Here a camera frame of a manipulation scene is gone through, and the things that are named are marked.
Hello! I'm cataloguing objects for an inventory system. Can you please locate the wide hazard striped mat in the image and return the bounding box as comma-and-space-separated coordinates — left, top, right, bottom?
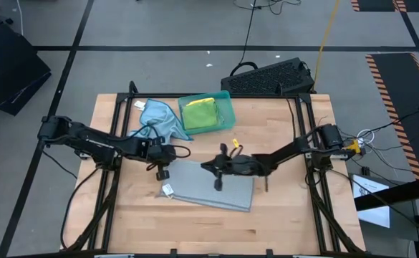
365, 52, 419, 180

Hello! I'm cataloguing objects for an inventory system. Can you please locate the white coiled cable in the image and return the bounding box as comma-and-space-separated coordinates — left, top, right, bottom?
355, 128, 377, 144

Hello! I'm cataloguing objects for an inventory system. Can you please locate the white paper sheet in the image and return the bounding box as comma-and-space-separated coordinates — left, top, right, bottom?
352, 173, 391, 229

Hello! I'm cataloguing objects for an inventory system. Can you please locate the black floor cable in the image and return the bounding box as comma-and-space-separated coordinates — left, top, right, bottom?
232, 0, 303, 65

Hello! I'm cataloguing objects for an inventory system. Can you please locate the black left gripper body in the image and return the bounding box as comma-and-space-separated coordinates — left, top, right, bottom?
147, 140, 178, 165

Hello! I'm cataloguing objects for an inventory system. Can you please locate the light grey tagged towel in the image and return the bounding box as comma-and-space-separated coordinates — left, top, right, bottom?
159, 159, 255, 213

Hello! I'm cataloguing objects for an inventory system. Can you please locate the teal translucent plastic bin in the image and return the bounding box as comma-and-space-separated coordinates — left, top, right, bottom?
177, 90, 237, 136

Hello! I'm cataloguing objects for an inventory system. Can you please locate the bright green microfiber towel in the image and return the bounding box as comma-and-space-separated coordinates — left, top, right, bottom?
182, 100, 220, 131

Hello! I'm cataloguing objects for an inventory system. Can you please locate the black equipment case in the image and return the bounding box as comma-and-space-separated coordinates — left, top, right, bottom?
0, 19, 52, 116

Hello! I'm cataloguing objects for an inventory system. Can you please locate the light blue microfiber towel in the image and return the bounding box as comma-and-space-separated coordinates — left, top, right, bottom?
127, 98, 195, 144

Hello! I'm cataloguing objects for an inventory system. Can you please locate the black perforated computer case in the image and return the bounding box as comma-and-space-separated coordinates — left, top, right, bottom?
220, 57, 317, 95

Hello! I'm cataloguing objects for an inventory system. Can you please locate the narrow hazard striped mat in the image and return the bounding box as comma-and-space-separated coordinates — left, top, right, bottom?
350, 0, 419, 14

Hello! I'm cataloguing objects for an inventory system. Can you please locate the yellow hanging cable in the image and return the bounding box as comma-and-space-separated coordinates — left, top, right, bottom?
312, 0, 342, 89

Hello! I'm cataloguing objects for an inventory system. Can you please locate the black aluminium table frame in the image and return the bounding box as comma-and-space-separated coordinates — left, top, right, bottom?
62, 80, 367, 258

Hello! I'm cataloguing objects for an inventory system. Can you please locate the yellow power plug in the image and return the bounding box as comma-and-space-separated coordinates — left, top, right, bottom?
348, 138, 362, 154

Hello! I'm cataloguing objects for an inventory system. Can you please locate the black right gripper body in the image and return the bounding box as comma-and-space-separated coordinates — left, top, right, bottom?
220, 153, 269, 178

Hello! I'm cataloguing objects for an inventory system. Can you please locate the black metal beam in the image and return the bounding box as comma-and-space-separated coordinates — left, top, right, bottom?
354, 174, 419, 213

